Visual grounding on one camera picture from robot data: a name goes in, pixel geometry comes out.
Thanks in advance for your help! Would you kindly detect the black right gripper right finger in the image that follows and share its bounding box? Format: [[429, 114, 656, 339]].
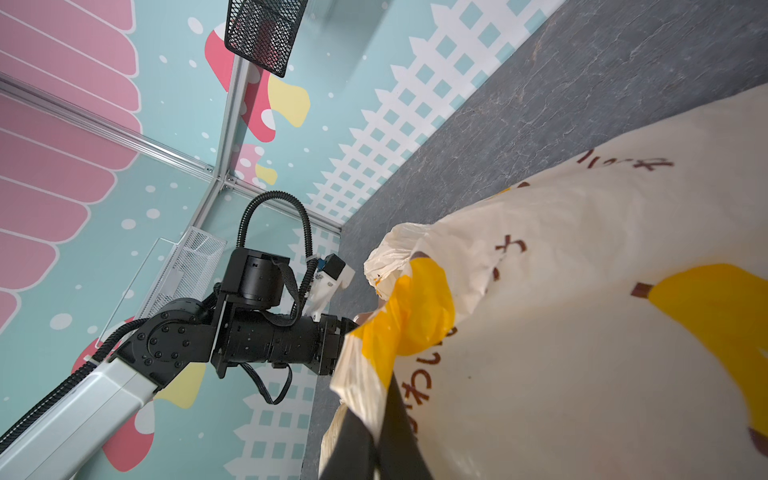
[[377, 376, 432, 480]]

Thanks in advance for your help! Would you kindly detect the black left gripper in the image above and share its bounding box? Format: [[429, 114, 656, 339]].
[[311, 314, 358, 376]]

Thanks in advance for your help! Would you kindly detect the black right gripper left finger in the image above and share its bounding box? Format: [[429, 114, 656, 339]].
[[320, 410, 376, 479]]

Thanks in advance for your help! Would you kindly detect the beige plastic bag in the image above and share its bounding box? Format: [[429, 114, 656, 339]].
[[331, 86, 767, 479]]

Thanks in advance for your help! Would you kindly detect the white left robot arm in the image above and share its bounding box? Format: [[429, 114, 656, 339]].
[[1, 191, 354, 479]]

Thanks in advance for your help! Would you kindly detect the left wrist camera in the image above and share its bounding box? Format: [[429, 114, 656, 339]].
[[303, 254, 355, 323]]

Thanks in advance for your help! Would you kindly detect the white wire wall basket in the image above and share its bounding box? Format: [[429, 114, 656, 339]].
[[97, 227, 227, 344]]

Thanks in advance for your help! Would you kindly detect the black mesh wall basket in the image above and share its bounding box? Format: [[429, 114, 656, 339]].
[[224, 0, 308, 78]]

